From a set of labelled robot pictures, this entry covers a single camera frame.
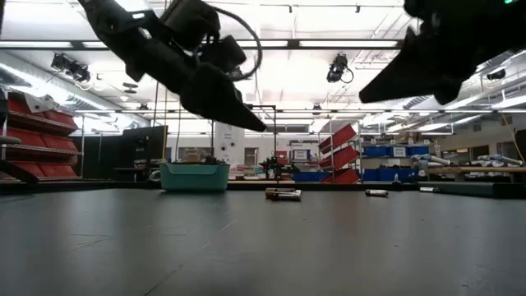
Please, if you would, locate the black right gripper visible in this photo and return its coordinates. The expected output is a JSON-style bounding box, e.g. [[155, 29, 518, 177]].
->
[[358, 7, 499, 106]]

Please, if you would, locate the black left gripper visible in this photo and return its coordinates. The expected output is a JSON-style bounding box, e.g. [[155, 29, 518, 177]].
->
[[122, 35, 268, 133]]

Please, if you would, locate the teal plastic bin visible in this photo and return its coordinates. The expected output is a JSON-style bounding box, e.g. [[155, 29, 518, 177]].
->
[[159, 162, 231, 193]]

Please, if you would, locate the white sign board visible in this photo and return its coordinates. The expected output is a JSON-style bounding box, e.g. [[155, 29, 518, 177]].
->
[[213, 122, 247, 168]]

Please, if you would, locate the black overhead rig beam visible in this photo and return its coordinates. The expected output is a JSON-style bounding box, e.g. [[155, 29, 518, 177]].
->
[[0, 39, 412, 52]]

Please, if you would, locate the black background monitor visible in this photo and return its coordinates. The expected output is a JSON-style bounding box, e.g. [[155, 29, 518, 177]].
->
[[122, 125, 169, 162]]

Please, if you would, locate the grey material roll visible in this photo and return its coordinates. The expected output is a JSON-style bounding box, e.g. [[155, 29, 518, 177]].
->
[[410, 153, 451, 169], [476, 154, 526, 168]]

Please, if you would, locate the blue bin shelf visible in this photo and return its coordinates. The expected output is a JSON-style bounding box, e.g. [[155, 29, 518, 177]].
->
[[360, 144, 431, 183]]

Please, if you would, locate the tilted red bin rack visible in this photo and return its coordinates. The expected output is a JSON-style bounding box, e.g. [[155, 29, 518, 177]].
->
[[316, 123, 362, 185]]

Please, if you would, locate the blue storage bin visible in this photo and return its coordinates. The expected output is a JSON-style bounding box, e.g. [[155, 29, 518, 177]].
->
[[292, 171, 330, 183]]

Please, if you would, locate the wooden workbench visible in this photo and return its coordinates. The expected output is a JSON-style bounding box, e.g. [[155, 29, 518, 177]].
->
[[427, 165, 526, 173]]

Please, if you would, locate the black table mat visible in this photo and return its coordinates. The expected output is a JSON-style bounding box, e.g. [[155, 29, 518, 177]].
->
[[0, 187, 526, 296]]

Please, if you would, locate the black curved bar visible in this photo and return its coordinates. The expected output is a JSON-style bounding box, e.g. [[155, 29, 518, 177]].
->
[[0, 158, 45, 186]]

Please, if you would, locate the black ceiling camera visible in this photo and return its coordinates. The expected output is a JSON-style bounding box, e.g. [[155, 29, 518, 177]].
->
[[325, 52, 354, 85], [50, 52, 92, 85]]

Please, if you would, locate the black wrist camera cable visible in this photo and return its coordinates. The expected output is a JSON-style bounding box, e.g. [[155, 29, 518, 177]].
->
[[205, 4, 265, 82]]

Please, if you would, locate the black stand frame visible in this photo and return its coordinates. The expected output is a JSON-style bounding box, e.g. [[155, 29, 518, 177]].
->
[[210, 104, 278, 182]]

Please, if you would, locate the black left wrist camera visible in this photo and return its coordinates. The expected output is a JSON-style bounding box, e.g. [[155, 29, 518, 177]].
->
[[159, 0, 222, 53]]

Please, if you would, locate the silver ceiling duct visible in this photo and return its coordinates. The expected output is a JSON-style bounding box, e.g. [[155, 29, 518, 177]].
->
[[400, 49, 526, 111], [12, 61, 151, 131]]

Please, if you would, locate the red bin wall rack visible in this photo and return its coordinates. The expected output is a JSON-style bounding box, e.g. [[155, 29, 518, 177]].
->
[[0, 90, 83, 182]]

